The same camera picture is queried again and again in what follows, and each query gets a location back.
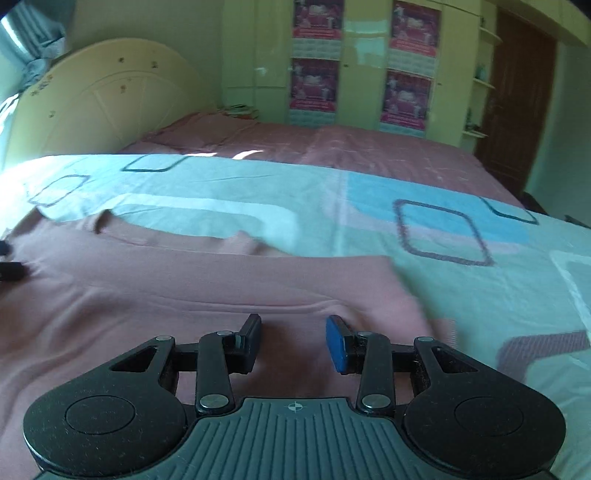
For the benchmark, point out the patterned light blue bedsheet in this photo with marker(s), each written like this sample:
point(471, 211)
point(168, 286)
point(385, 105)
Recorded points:
point(415, 175)

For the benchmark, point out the brown wooden door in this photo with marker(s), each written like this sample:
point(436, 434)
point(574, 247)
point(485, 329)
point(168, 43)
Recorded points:
point(517, 101)

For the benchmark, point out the cream glossy wardrobe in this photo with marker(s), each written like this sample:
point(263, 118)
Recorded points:
point(364, 55)

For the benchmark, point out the cream wooden headboard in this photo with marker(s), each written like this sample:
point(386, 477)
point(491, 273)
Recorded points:
point(115, 92)

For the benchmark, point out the stack of books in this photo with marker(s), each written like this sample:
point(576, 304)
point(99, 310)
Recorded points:
point(240, 110)

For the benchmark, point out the blue grey curtain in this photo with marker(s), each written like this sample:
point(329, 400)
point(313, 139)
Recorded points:
point(27, 41)

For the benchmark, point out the cream corner shelf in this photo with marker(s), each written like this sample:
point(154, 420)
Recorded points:
point(480, 83)

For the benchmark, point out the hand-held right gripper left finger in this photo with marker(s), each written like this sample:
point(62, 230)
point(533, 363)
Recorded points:
point(251, 344)

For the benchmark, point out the pink sweatshirt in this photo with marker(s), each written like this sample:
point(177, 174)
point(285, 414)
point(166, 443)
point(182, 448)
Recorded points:
point(161, 286)

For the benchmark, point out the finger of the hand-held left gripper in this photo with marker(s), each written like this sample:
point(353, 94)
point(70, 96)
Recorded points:
point(3, 248)
point(11, 271)

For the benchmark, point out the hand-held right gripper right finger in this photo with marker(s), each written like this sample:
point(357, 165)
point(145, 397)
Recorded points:
point(336, 344)

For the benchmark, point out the pink bed cover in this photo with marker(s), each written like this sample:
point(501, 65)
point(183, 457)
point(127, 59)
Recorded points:
point(346, 152)

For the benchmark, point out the pink wall poster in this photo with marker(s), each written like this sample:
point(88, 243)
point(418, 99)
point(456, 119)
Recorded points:
point(314, 87)
point(318, 23)
point(406, 99)
point(414, 27)

